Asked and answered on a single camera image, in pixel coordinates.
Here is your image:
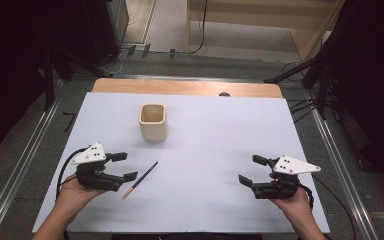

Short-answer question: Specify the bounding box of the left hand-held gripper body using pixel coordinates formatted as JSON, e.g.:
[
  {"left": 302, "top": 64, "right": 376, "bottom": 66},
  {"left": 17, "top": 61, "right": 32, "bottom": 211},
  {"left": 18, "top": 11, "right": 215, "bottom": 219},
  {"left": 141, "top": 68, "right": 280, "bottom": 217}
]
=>
[{"left": 70, "top": 142, "right": 125, "bottom": 193}]

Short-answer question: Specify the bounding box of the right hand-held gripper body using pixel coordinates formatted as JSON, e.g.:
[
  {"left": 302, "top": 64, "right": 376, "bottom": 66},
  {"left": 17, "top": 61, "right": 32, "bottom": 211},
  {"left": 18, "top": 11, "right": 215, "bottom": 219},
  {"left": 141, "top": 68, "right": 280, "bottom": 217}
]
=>
[{"left": 251, "top": 155, "right": 322, "bottom": 200}]

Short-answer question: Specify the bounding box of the black pencil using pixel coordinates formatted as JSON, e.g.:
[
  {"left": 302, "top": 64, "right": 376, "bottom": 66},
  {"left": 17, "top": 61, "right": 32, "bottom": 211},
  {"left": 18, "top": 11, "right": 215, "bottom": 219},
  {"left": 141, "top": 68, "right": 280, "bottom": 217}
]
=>
[{"left": 122, "top": 161, "right": 159, "bottom": 200}]

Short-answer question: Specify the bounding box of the beige square cup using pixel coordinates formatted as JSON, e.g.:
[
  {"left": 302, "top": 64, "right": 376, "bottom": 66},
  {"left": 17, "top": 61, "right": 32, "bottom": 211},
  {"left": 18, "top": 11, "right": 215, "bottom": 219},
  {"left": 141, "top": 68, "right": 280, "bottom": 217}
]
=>
[{"left": 138, "top": 103, "right": 168, "bottom": 143}]

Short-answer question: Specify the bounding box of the person's right hand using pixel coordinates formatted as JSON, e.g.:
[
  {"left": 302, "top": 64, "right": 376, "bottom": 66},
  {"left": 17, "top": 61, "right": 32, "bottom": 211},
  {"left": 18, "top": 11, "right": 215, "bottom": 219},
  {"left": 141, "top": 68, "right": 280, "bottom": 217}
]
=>
[{"left": 269, "top": 188, "right": 312, "bottom": 219}]

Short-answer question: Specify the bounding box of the person's left hand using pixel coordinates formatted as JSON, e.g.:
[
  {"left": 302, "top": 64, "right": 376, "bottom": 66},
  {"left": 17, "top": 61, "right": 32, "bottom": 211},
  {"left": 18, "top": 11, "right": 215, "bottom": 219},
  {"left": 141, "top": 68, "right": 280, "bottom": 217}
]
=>
[{"left": 54, "top": 175, "right": 110, "bottom": 218}]

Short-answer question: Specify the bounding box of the white table mat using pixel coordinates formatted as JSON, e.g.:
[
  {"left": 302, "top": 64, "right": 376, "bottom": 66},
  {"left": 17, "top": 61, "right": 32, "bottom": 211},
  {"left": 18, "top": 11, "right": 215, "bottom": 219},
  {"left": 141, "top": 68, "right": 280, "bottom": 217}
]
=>
[{"left": 32, "top": 92, "right": 331, "bottom": 234}]

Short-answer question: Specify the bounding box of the wooden table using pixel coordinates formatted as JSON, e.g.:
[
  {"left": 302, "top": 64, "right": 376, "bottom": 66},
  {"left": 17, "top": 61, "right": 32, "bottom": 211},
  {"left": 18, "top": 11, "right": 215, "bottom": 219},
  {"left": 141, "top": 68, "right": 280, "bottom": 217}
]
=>
[{"left": 91, "top": 78, "right": 284, "bottom": 99}]

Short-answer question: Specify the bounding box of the black tripod leg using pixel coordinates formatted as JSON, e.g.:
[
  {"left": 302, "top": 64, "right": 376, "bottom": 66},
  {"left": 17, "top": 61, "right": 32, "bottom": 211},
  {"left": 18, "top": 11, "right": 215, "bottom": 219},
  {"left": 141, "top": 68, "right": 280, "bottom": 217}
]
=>
[{"left": 263, "top": 57, "right": 318, "bottom": 84}]

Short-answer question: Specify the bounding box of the dark cabinet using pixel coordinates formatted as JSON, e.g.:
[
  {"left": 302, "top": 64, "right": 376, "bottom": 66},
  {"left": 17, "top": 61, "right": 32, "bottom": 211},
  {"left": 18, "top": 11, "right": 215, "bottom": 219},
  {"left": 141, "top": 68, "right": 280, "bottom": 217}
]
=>
[{"left": 79, "top": 0, "right": 130, "bottom": 67}]

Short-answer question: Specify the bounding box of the light wooden furniture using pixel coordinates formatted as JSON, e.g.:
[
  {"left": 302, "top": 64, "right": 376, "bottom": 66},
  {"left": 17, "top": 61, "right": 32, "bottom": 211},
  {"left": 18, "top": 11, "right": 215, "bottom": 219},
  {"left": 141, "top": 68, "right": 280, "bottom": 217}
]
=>
[{"left": 186, "top": 0, "right": 345, "bottom": 62}]

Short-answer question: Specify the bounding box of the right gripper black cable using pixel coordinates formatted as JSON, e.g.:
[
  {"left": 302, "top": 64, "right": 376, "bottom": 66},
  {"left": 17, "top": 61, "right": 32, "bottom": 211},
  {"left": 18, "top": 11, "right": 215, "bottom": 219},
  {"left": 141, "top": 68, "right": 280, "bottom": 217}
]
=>
[{"left": 298, "top": 183, "right": 315, "bottom": 210}]

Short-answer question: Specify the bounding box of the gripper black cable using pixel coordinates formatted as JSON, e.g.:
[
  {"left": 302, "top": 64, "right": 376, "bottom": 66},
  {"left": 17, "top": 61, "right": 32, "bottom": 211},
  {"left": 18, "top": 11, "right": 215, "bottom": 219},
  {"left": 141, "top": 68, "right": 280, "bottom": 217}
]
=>
[
  {"left": 55, "top": 148, "right": 89, "bottom": 201},
  {"left": 298, "top": 183, "right": 315, "bottom": 210}
]

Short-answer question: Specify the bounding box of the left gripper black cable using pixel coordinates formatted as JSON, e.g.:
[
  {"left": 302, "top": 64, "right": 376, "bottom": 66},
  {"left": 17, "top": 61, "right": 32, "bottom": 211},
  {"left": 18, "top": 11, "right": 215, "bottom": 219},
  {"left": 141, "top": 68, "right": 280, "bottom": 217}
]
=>
[{"left": 55, "top": 148, "right": 89, "bottom": 201}]

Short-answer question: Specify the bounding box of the thin black floor cable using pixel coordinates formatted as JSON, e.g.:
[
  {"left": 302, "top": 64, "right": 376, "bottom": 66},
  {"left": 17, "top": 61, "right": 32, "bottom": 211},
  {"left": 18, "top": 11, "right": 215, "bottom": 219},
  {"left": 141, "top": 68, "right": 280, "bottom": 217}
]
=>
[{"left": 313, "top": 175, "right": 357, "bottom": 240}]

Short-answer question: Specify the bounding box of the bundle of black cables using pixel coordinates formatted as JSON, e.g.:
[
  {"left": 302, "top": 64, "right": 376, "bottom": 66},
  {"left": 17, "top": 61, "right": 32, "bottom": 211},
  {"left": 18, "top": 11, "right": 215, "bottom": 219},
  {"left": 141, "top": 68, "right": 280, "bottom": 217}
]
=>
[{"left": 287, "top": 97, "right": 318, "bottom": 125}]

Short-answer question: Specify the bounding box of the aluminium floor rail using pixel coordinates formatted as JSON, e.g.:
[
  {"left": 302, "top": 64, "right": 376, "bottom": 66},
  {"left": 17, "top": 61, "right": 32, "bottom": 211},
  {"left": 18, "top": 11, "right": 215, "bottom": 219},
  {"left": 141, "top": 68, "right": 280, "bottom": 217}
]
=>
[
  {"left": 0, "top": 79, "right": 65, "bottom": 240},
  {"left": 304, "top": 89, "right": 380, "bottom": 240}
]

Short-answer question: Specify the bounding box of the white floor cable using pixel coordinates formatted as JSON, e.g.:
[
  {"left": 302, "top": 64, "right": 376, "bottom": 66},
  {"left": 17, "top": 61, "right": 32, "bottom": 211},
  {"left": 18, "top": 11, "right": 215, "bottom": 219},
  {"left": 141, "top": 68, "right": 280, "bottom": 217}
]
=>
[{"left": 99, "top": 49, "right": 125, "bottom": 76}]

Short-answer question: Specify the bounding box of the hanging black cable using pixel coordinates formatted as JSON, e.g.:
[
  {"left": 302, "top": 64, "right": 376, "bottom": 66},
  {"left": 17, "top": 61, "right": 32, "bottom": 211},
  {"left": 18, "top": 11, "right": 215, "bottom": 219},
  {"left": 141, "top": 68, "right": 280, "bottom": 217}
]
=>
[{"left": 188, "top": 0, "right": 209, "bottom": 55}]

